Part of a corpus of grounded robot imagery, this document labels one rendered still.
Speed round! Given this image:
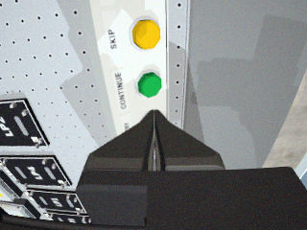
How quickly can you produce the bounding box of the light grey flat base plate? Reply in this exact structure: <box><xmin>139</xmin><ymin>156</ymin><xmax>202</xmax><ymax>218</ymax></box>
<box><xmin>0</xmin><ymin>0</ymin><xmax>190</xmax><ymax>192</ymax></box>

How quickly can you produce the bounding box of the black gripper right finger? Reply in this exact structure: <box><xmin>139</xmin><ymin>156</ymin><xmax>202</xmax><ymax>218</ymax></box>
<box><xmin>154</xmin><ymin>109</ymin><xmax>225</xmax><ymax>171</ymax></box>

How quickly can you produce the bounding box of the white control panel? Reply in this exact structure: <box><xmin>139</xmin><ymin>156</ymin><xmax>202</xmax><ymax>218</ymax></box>
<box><xmin>79</xmin><ymin>0</ymin><xmax>169</xmax><ymax>139</ymax></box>

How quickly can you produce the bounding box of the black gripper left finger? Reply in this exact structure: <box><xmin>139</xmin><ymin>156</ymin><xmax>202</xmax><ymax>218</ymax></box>
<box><xmin>83</xmin><ymin>109</ymin><xmax>154</xmax><ymax>171</ymax></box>

